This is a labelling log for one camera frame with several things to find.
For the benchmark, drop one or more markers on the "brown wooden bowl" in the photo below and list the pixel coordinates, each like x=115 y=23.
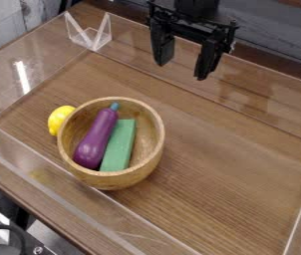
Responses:
x=148 y=145

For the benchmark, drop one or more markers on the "clear acrylic tray wall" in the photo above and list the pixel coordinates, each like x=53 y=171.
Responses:
x=224 y=194

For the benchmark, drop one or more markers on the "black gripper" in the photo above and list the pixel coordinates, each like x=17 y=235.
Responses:
x=195 y=20

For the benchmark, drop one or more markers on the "yellow toy lemon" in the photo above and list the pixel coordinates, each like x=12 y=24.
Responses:
x=57 y=118

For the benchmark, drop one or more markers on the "green rectangular block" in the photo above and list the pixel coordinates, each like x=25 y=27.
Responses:
x=121 y=145

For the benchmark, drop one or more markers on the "purple toy eggplant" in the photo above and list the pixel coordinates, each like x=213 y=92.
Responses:
x=92 y=148

